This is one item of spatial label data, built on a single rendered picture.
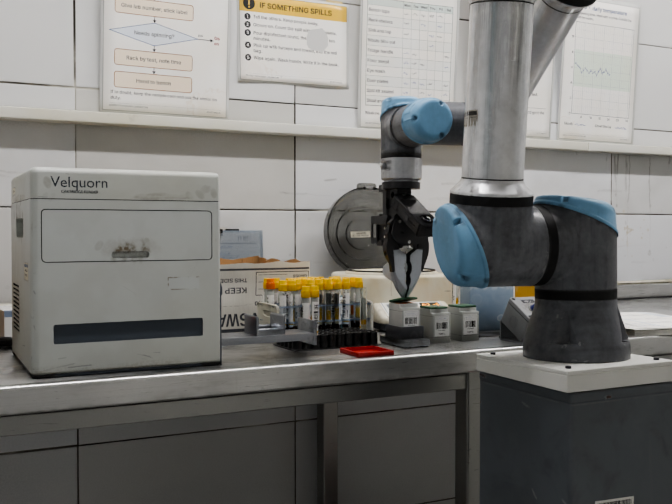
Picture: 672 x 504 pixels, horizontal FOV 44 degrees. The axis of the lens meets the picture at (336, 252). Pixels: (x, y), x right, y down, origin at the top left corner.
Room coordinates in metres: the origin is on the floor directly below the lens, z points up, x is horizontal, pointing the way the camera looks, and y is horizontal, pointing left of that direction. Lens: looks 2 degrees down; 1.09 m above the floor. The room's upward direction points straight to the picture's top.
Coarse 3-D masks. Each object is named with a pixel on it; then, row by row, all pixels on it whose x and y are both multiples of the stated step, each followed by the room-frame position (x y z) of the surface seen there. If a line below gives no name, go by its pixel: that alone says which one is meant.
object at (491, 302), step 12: (468, 288) 1.65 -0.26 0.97; (492, 288) 1.67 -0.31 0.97; (504, 288) 1.68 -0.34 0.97; (468, 300) 1.65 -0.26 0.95; (480, 300) 1.66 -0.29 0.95; (492, 300) 1.67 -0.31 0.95; (504, 300) 1.68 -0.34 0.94; (480, 312) 1.66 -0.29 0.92; (492, 312) 1.67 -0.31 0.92; (480, 324) 1.66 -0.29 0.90; (492, 324) 1.67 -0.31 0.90
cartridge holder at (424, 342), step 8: (392, 328) 1.52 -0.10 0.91; (400, 328) 1.50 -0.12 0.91; (408, 328) 1.51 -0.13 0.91; (416, 328) 1.51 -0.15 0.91; (384, 336) 1.55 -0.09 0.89; (392, 336) 1.52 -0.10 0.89; (400, 336) 1.50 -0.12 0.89; (408, 336) 1.51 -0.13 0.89; (416, 336) 1.51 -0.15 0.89; (392, 344) 1.52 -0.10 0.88; (400, 344) 1.49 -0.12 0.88; (408, 344) 1.49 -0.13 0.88; (416, 344) 1.49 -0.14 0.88; (424, 344) 1.50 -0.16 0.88
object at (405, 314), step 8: (392, 304) 1.53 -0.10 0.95; (400, 304) 1.51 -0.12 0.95; (408, 304) 1.52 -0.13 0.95; (416, 304) 1.53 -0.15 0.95; (392, 312) 1.53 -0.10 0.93; (400, 312) 1.51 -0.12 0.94; (408, 312) 1.51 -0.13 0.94; (416, 312) 1.52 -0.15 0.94; (392, 320) 1.53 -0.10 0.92; (400, 320) 1.51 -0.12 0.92; (408, 320) 1.51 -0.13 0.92; (416, 320) 1.52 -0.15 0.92
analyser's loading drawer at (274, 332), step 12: (252, 324) 1.36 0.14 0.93; (264, 324) 1.41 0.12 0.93; (276, 324) 1.39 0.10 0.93; (300, 324) 1.43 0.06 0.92; (312, 324) 1.39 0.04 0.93; (228, 336) 1.34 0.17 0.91; (240, 336) 1.34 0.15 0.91; (252, 336) 1.34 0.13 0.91; (264, 336) 1.34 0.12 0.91; (276, 336) 1.35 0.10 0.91; (288, 336) 1.36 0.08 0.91; (300, 336) 1.37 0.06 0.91; (312, 336) 1.38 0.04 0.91
